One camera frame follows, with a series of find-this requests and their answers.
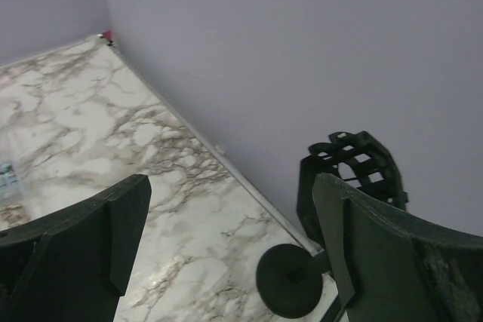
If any black round-base stand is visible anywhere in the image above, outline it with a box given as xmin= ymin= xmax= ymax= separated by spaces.
xmin=256 ymin=130 xmax=408 ymax=319

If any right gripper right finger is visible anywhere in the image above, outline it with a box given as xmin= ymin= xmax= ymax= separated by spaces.
xmin=312 ymin=173 xmax=482 ymax=321

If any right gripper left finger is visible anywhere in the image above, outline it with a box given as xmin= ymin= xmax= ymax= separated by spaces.
xmin=1 ymin=174 xmax=152 ymax=322

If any clear plastic screw box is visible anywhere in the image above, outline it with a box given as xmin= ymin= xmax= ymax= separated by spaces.
xmin=0 ymin=161 xmax=24 ymax=207

